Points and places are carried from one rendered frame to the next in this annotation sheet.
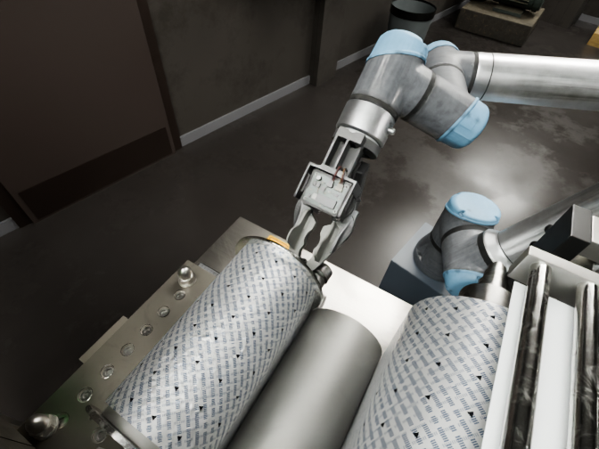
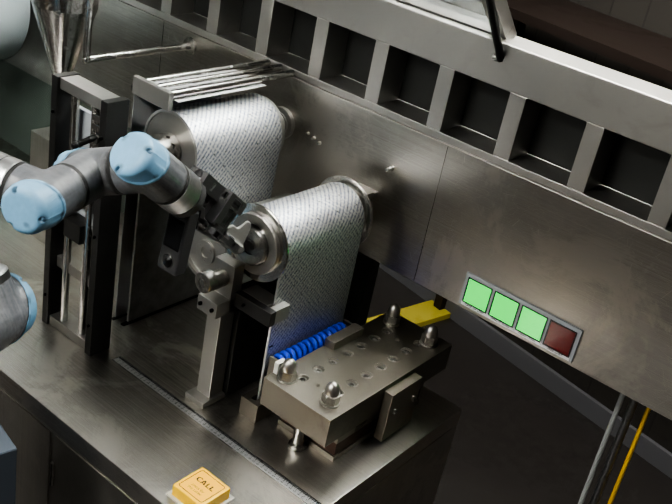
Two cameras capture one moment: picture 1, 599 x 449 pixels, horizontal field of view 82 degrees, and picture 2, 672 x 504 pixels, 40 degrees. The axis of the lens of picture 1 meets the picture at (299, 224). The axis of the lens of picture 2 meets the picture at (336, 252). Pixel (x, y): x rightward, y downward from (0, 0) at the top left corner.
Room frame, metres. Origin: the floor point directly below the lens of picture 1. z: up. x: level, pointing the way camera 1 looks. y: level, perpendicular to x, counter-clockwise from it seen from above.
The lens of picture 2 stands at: (1.71, 0.36, 2.02)
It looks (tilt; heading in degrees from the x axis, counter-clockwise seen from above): 27 degrees down; 188
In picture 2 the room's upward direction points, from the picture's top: 12 degrees clockwise
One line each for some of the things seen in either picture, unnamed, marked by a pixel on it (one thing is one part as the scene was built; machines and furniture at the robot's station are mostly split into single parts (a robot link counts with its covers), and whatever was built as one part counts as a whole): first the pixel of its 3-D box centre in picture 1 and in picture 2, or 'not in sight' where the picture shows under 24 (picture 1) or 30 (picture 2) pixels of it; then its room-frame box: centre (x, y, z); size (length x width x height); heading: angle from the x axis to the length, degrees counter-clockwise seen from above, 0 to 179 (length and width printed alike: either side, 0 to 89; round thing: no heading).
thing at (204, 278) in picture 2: (319, 272); (206, 281); (0.32, -0.04, 1.18); 0.04 x 0.02 x 0.04; 64
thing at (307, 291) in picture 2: not in sight; (312, 302); (0.18, 0.13, 1.11); 0.23 x 0.01 x 0.18; 154
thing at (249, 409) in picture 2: not in sight; (296, 382); (0.18, 0.13, 0.92); 0.28 x 0.04 x 0.04; 154
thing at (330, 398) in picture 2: (184, 273); (331, 392); (0.36, 0.23, 1.05); 0.04 x 0.04 x 0.04
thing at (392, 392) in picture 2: (114, 348); (399, 407); (0.23, 0.35, 0.97); 0.10 x 0.03 x 0.11; 154
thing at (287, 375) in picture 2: not in sight; (288, 368); (0.33, 0.14, 1.05); 0.04 x 0.04 x 0.04
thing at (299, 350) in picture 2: not in sight; (312, 344); (0.19, 0.15, 1.03); 0.21 x 0.04 x 0.03; 154
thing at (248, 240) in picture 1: (276, 274); (257, 242); (0.26, 0.02, 1.25); 0.15 x 0.01 x 0.15; 64
